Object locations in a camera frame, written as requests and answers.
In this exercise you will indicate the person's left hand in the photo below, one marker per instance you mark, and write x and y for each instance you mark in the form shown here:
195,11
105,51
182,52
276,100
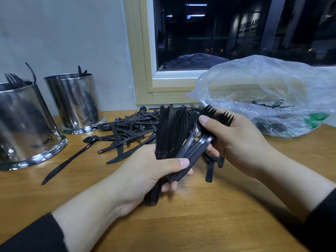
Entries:
139,178

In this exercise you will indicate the person's right hand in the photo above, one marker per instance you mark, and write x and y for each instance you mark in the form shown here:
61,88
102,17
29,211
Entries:
244,147

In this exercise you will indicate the bundle of black cutlery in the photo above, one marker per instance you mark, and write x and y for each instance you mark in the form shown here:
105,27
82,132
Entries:
23,81
160,131
189,126
227,118

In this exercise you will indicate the pile of black plastic cutlery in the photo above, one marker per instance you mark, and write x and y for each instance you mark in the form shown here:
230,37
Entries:
128,131

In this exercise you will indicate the lone black plastic knife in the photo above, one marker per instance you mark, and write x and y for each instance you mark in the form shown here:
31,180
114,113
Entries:
68,160

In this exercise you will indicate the person's left forearm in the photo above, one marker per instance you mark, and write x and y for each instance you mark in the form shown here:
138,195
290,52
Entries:
73,223

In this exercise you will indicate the person's right forearm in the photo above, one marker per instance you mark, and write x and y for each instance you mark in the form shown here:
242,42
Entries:
304,196

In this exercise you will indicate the clear plastic bag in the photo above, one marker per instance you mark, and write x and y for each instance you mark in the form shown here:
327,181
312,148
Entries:
262,91

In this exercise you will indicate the dark parked car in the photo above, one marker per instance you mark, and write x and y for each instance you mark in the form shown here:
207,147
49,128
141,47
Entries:
194,61

